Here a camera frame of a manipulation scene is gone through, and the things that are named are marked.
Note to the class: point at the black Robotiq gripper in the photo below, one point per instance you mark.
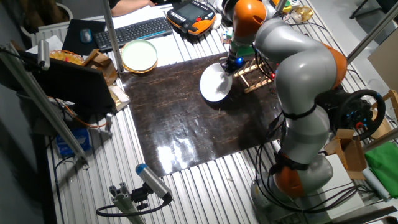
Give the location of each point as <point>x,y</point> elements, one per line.
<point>235,63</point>

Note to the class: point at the white round dish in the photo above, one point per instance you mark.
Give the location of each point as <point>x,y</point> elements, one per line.
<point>214,84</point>

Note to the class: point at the person's bare forearm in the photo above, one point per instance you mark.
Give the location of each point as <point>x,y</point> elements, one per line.
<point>127,6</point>

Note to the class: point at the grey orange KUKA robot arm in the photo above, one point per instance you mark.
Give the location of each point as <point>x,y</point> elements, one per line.
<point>301,71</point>

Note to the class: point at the wooden dish rack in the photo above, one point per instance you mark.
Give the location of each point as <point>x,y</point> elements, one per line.
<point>258,84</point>

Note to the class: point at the Rubik's cube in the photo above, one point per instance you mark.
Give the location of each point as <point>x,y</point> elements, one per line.
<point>225,36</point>

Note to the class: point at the white soft toy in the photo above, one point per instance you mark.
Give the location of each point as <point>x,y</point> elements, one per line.
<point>217,21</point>

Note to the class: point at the black filament spool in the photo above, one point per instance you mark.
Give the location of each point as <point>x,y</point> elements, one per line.
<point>227,9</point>

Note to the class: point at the orange black teach pendant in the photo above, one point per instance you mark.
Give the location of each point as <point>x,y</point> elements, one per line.
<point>191,14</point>

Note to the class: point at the dark brown marble mat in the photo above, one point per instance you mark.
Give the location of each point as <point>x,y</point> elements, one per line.
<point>186,130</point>

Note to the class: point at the yellow emergency stop button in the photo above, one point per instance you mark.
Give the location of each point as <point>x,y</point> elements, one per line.
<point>286,5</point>

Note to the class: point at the pale green plate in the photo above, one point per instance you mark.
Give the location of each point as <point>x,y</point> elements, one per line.
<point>139,55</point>

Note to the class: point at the gold glass bowl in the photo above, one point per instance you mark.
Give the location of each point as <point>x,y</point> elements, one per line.
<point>303,14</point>

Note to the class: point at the black computer keyboard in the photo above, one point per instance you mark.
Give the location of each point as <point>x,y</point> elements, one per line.
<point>133,32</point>

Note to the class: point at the white gold box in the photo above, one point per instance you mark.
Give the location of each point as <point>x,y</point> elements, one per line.
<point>119,96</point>

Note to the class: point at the blue grey computer mouse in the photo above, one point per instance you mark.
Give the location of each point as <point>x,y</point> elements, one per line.
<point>86,35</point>

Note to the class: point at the brown cardboard box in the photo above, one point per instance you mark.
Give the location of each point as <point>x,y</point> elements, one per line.
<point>349,152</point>

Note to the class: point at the black laptop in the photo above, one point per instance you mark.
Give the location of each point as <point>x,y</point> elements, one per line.
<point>74,84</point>

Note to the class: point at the black mouse pad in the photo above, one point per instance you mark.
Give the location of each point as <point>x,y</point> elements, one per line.
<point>73,37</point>

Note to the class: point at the beige board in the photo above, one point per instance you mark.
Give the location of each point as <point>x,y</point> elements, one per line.
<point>385,65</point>

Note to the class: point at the black racing steering wheel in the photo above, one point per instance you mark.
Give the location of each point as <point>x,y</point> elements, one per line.
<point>377,118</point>

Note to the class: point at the orange wicker basket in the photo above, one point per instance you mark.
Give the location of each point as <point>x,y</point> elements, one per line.
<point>65,57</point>

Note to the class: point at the short aluminium profile stub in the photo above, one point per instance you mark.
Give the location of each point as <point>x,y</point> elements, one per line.
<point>124,202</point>

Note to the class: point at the white round basket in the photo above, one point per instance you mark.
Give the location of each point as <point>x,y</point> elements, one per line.
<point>66,12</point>

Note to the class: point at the light wooden chair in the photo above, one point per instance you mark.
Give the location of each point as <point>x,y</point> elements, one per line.
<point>392,99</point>

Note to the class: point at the blue packet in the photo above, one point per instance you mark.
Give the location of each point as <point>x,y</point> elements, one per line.
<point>73,144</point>

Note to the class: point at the green cloth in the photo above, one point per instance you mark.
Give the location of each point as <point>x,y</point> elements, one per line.
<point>384,168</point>

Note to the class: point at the long slanted aluminium profile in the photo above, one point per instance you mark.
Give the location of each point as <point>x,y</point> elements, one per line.
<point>40,102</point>

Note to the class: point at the white paper roll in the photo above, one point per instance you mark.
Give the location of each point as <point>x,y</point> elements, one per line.
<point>376,185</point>

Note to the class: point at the aluminium frame post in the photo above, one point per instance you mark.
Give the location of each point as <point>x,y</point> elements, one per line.
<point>112,37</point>
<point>373,31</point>

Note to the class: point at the silver camera with blue cap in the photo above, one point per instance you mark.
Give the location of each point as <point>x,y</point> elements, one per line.
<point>152,180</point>

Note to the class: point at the aluminium frame beam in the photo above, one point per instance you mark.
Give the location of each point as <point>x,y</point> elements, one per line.
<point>381,140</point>

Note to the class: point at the silver camera on frame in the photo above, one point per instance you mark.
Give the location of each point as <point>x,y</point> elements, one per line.
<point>43,54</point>

